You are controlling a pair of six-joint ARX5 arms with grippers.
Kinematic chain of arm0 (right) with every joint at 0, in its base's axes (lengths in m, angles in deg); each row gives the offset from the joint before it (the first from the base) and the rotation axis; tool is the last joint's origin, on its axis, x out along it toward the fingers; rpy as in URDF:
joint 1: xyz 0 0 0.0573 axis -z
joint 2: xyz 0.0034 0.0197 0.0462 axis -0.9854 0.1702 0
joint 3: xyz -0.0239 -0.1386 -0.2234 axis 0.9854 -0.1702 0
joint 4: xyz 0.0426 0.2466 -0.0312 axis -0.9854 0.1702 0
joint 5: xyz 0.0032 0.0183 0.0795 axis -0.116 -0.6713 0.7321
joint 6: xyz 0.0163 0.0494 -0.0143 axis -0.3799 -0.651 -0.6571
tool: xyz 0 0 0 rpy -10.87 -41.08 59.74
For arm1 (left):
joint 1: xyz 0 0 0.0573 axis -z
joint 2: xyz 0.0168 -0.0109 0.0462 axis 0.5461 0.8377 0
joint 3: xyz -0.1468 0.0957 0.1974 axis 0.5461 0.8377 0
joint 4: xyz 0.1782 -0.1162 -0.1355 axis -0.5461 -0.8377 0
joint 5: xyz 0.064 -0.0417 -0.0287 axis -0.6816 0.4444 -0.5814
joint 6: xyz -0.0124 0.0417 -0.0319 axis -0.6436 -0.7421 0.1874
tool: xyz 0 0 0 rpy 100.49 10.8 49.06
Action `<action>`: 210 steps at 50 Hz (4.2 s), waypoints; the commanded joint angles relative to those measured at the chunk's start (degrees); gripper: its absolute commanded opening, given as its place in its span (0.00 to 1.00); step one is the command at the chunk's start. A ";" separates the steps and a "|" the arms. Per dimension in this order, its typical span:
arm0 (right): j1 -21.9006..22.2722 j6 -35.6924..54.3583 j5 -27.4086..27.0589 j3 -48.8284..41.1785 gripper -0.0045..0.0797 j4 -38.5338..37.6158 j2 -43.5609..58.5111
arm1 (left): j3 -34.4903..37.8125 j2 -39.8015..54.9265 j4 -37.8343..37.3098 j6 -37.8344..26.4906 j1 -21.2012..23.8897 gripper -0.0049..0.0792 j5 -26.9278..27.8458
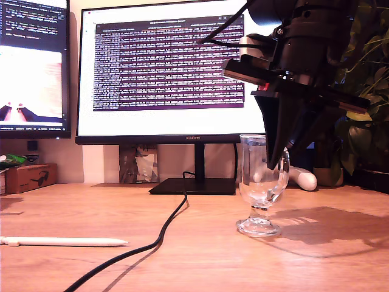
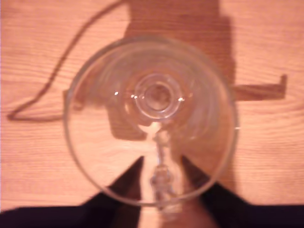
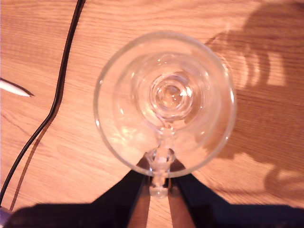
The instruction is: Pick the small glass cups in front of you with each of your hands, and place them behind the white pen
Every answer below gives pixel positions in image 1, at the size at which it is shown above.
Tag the green leafy houseplant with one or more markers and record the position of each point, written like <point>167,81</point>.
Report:
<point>358,137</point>

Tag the large black Huawei monitor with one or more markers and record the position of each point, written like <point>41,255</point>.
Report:
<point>170,121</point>

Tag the white pen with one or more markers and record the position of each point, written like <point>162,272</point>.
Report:
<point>76,241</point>

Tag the small footed glass cup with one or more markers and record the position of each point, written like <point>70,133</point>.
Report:
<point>258,229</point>

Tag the black capped white bottle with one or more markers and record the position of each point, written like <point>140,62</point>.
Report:
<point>32,146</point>

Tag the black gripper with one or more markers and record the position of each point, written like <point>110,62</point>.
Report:
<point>304,61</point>

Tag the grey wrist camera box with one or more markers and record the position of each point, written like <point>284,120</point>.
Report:
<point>252,50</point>

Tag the green plastic package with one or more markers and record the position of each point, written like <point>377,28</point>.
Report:
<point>13,159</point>

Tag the black monitor with code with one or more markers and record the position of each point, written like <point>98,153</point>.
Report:
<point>30,30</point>

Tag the cardboard box with sunglasses print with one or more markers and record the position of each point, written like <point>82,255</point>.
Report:
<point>30,178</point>

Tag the white game controller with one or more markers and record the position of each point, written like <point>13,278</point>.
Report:
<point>307,182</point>

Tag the beige plant pot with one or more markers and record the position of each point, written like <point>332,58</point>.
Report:
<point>328,177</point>

